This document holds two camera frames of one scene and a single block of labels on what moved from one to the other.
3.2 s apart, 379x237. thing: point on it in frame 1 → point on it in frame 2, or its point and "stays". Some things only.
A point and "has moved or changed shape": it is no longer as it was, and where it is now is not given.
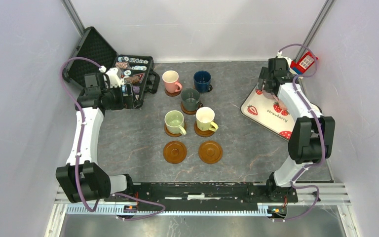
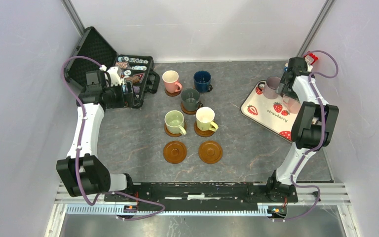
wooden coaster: [210, 152] stays
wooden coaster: [173, 135] stays
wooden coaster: [174, 152] stays
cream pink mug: [281, 103] has moved or changed shape
